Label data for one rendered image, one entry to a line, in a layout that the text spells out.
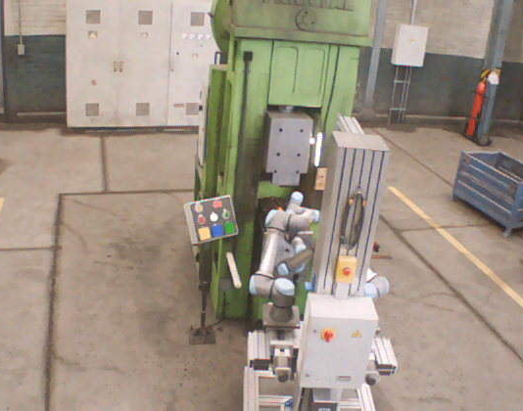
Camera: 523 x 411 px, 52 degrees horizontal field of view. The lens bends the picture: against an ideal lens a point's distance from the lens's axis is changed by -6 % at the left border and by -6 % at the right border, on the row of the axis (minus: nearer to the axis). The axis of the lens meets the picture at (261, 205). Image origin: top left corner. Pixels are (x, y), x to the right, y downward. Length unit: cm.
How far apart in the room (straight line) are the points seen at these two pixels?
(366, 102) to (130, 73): 451
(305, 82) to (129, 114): 548
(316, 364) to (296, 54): 214
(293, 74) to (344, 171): 152
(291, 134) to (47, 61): 632
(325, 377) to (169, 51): 689
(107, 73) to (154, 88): 78
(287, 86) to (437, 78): 782
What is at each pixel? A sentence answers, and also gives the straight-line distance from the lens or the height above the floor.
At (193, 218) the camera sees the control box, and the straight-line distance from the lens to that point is 392.
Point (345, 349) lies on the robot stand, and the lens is 297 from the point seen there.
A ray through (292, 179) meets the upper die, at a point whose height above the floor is 132.
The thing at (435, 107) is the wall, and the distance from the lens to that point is 1186.
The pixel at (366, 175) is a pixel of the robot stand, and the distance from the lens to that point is 273.
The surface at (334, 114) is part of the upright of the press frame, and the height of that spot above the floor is 178.
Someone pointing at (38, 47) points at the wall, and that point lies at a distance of 971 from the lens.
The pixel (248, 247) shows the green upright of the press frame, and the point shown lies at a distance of 450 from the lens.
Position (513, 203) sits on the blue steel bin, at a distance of 724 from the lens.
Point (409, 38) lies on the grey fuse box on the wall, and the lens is 1101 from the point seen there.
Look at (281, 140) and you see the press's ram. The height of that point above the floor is 161.
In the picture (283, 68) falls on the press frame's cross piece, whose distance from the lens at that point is 406.
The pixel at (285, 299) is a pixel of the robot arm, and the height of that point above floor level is 97.
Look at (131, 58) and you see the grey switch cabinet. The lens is 906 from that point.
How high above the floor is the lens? 282
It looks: 24 degrees down
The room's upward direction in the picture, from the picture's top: 6 degrees clockwise
